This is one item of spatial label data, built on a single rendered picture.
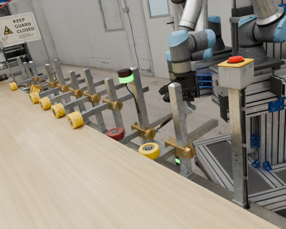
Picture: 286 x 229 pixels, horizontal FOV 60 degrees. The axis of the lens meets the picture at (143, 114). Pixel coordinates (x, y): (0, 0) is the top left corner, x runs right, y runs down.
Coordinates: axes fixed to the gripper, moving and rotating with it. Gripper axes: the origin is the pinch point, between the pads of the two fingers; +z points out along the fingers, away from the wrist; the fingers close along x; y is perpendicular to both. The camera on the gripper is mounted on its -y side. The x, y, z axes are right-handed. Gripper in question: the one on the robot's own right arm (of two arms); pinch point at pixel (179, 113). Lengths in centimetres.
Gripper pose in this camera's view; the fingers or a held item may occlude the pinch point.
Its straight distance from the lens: 142.6
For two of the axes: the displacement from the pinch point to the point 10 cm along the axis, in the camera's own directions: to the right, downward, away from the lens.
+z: 1.9, 9.0, 4.0
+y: 7.7, -3.9, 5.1
